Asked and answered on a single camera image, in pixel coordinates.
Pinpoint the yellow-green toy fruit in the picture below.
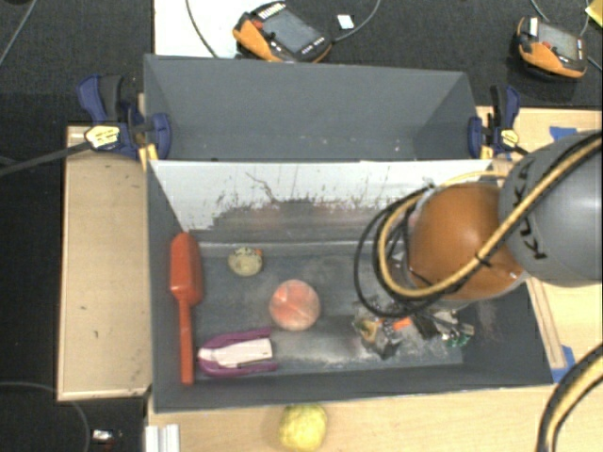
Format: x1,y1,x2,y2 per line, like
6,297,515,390
277,403,329,452

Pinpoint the orange plastic scoop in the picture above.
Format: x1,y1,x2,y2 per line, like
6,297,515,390
169,232,205,386

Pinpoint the yellow speckled toy ball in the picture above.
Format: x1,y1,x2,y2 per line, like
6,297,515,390
227,246,264,279

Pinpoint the pink-orange toy peach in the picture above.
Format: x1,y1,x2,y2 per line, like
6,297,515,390
268,279,323,332

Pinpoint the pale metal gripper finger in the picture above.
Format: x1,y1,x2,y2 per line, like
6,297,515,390
371,331,407,361
353,306,398,332

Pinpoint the black cylinder on white bracket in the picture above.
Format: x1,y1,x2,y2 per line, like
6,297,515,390
413,315,441,341

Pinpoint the purple and white stapler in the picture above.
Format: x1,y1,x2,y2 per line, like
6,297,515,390
196,326,280,379

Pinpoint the grey metal bin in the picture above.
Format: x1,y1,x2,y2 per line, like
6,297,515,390
140,53,555,413

